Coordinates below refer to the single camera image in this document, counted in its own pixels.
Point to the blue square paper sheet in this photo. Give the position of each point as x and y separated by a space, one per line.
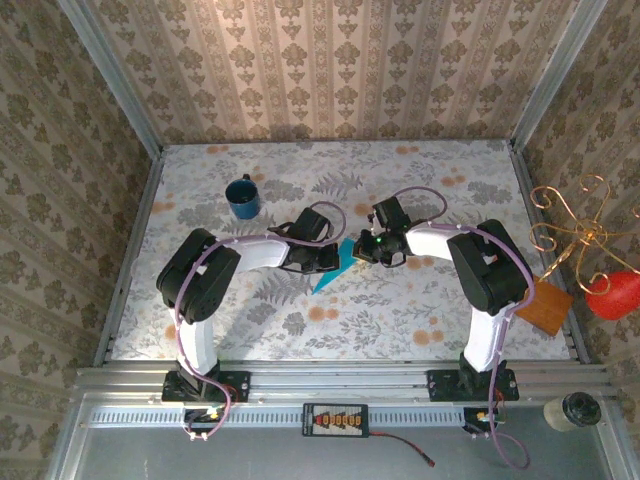
330 280

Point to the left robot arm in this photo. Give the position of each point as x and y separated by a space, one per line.
197 275

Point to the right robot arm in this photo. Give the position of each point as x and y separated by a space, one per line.
490 270

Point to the floral patterned table cover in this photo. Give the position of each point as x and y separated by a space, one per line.
400 325

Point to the dark blue ceramic mug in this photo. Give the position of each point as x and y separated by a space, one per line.
242 202

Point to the black power distribution board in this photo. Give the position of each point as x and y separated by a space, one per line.
335 420

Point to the brown wooden block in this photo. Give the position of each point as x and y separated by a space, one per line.
547 307

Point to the small black connector board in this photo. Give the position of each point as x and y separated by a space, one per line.
202 415
482 417

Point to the red heart-shaped ornament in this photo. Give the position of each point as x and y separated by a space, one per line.
615 300

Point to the white roll with black core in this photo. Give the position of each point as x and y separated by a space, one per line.
575 412

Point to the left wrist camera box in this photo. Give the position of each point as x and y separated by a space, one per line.
310 225

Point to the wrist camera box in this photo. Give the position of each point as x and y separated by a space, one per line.
310 225
392 212

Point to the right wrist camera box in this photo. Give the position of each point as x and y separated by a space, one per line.
392 212

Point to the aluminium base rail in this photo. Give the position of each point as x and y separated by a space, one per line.
340 380

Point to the left arm's black base plate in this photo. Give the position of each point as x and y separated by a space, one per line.
235 387

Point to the right arm's black base plate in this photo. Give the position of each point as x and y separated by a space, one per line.
445 387

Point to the aluminium side rail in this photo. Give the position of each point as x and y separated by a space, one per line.
550 200
130 250

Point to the aluminium frame post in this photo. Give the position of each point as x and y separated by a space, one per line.
555 75
112 75

